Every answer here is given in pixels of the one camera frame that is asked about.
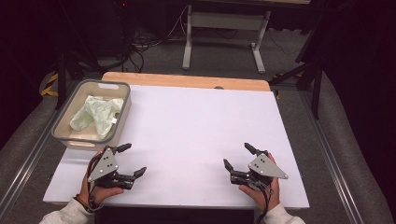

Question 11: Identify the beige plastic basket grey rim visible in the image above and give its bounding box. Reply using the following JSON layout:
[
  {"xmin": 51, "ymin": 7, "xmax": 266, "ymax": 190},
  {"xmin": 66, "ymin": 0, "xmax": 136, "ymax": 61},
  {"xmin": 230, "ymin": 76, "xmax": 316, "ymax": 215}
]
[{"xmin": 50, "ymin": 78, "xmax": 133, "ymax": 152}]

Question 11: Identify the thin white cable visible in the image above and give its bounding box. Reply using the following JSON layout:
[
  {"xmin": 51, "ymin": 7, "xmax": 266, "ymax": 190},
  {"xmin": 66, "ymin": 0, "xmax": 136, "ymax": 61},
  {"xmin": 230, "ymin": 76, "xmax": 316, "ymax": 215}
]
[{"xmin": 166, "ymin": 5, "xmax": 190, "ymax": 40}]

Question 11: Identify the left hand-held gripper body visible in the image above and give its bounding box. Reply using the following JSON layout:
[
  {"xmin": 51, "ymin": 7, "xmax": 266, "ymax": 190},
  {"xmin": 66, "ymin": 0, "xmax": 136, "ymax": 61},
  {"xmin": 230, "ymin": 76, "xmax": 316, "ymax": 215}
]
[{"xmin": 87, "ymin": 145, "xmax": 135, "ymax": 190}]

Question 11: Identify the person's left hand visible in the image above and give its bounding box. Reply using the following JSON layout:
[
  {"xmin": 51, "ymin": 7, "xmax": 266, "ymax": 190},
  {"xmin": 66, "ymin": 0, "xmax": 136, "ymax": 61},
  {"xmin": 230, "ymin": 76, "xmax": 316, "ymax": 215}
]
[{"xmin": 77, "ymin": 148, "xmax": 125, "ymax": 206}]

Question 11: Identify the bundle of black floor cables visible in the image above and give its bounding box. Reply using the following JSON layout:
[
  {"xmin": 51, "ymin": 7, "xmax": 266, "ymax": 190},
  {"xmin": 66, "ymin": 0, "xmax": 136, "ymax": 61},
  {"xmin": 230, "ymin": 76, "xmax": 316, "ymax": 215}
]
[{"xmin": 122, "ymin": 31, "xmax": 188, "ymax": 74}]

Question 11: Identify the right hand-held gripper black cable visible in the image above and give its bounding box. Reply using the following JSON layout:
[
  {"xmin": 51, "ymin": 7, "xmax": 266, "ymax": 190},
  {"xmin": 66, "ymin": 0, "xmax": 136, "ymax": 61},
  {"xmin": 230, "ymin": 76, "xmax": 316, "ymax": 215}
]
[{"xmin": 255, "ymin": 183, "xmax": 275, "ymax": 224}]

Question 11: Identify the hand-held gripper black cable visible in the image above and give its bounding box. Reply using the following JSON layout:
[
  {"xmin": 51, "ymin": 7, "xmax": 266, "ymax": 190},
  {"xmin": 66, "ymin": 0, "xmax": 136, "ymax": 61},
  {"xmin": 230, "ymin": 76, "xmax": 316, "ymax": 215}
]
[
  {"xmin": 255, "ymin": 183, "xmax": 275, "ymax": 224},
  {"xmin": 86, "ymin": 152, "xmax": 106, "ymax": 213}
]

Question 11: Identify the person's right hand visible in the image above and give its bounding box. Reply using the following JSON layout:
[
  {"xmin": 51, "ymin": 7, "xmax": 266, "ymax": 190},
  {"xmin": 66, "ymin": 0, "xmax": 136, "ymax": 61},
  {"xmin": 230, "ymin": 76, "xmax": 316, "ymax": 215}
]
[{"xmin": 238, "ymin": 152, "xmax": 281, "ymax": 213}]

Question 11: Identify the yellow black striped tape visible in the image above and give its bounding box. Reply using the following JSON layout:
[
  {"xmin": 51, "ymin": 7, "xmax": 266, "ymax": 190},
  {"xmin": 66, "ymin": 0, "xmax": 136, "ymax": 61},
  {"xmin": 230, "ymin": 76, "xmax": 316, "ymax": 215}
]
[{"xmin": 39, "ymin": 73, "xmax": 60, "ymax": 97}]

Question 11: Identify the black tripod stand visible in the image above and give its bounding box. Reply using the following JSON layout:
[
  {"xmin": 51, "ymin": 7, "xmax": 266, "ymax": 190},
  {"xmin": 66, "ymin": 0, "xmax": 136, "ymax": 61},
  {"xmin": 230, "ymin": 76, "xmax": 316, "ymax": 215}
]
[{"xmin": 269, "ymin": 0, "xmax": 331, "ymax": 120}]

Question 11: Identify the black metal stand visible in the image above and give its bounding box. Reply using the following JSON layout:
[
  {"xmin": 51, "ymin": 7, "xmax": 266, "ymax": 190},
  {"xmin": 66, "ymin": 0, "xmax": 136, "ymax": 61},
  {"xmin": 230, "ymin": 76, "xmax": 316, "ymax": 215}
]
[{"xmin": 55, "ymin": 50, "xmax": 104, "ymax": 110}]

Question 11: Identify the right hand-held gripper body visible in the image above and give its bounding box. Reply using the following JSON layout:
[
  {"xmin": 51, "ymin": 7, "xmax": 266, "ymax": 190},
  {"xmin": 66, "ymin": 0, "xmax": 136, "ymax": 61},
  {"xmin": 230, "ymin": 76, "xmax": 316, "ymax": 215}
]
[{"xmin": 230, "ymin": 149, "xmax": 290, "ymax": 192}]

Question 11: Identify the light green baby shirt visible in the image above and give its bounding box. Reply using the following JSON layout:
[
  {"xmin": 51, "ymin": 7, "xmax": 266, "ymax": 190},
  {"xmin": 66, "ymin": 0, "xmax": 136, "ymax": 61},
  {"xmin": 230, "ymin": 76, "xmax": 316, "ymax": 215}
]
[{"xmin": 68, "ymin": 94, "xmax": 125, "ymax": 141}]

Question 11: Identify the aluminium floor rail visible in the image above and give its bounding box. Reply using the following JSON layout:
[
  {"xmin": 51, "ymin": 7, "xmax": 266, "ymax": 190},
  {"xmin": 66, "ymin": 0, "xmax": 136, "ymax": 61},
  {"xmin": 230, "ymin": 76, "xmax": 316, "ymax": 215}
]
[
  {"xmin": 0, "ymin": 80, "xmax": 82, "ymax": 218},
  {"xmin": 297, "ymin": 88, "xmax": 363, "ymax": 224}
]

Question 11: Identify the dark bead bracelet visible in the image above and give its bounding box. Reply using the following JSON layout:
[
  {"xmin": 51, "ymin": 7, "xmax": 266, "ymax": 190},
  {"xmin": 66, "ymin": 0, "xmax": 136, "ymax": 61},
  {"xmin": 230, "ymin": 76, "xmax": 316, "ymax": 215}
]
[{"xmin": 73, "ymin": 194, "xmax": 94, "ymax": 214}]

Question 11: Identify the left hand-held gripper black cable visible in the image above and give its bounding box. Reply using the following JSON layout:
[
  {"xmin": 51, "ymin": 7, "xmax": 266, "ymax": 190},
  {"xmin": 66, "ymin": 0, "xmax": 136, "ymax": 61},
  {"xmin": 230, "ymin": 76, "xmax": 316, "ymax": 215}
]
[{"xmin": 86, "ymin": 152, "xmax": 106, "ymax": 213}]

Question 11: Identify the black equipment case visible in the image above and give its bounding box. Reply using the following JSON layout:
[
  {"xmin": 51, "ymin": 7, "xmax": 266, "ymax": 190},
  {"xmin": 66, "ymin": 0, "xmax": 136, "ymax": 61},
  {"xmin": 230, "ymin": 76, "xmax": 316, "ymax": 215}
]
[{"xmin": 92, "ymin": 0, "xmax": 138, "ymax": 59}]

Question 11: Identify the grey metal desk frame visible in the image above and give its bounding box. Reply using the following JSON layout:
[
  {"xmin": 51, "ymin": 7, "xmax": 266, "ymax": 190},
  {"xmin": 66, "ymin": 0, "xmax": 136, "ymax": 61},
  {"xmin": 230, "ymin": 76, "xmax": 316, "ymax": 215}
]
[{"xmin": 181, "ymin": 4, "xmax": 272, "ymax": 75}]

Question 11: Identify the white table mat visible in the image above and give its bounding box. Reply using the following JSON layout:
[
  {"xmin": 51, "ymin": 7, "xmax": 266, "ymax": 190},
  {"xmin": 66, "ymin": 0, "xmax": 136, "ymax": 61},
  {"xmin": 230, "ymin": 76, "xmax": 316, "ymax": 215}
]
[{"xmin": 42, "ymin": 84, "xmax": 311, "ymax": 209}]

